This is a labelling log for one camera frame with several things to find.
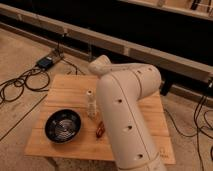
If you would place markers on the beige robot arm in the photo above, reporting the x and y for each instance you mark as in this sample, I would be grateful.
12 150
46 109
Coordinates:
118 90

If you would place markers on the wooden rail beam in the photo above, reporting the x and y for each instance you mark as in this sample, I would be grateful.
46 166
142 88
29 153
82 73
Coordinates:
177 64

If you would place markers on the red oblong object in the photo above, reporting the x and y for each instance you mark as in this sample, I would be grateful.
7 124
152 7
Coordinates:
100 130

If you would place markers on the black ridged bowl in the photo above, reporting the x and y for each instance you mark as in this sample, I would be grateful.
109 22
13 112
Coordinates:
62 126

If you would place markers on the black power adapter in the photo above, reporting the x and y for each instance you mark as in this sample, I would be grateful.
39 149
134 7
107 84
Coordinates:
45 63

